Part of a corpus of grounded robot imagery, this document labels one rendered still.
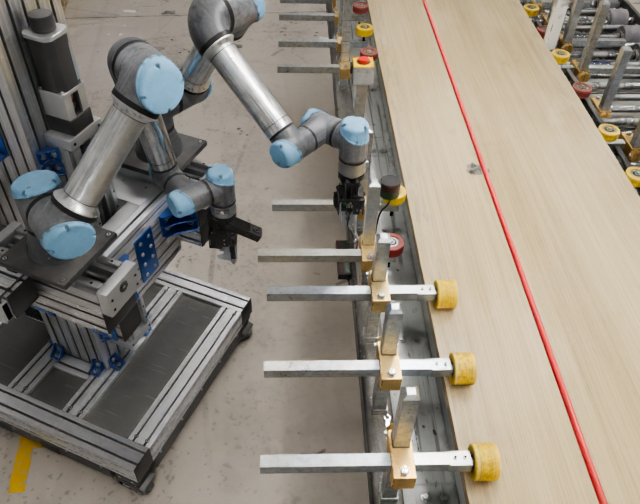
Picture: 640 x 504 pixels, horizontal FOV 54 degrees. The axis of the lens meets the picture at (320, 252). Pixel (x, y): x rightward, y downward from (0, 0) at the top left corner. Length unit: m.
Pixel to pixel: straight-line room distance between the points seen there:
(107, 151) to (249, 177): 2.21
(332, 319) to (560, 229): 1.19
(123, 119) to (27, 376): 1.38
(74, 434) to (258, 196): 1.70
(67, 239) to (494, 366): 1.10
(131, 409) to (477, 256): 1.35
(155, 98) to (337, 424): 1.58
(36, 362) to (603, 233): 2.09
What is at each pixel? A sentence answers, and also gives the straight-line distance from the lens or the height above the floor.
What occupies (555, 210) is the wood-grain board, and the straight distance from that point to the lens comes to 2.24.
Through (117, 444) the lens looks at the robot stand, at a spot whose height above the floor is 0.23.
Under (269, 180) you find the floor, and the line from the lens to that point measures 3.66.
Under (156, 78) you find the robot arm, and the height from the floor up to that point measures 1.54.
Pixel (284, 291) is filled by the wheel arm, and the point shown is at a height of 0.96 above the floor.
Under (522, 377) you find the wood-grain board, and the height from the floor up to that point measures 0.90.
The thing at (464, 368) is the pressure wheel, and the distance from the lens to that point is 1.61.
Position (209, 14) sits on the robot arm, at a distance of 1.68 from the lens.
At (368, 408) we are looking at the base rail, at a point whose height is 0.70.
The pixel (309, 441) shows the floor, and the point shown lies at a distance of 2.57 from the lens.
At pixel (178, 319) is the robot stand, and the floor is 0.21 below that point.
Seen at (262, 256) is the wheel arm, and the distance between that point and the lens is 1.98.
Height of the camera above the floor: 2.25
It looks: 44 degrees down
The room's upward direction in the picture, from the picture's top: 2 degrees clockwise
